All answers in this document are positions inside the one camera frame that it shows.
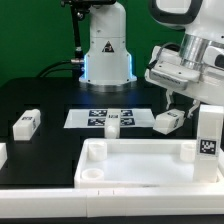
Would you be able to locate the white front barrier rail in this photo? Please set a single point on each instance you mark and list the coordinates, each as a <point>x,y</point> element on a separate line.
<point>52,203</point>

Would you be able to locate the white marker sheet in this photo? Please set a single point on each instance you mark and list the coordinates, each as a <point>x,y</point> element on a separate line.
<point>95,118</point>

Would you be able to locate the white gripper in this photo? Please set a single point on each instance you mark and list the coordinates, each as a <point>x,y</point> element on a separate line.
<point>165,70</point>

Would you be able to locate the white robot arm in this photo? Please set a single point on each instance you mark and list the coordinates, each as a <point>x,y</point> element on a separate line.
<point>194,68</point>

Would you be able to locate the white left barrier block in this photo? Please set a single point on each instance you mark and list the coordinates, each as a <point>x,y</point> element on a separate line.
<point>3,154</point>

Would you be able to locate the white desk top tray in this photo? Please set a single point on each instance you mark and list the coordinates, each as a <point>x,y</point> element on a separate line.
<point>139,163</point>

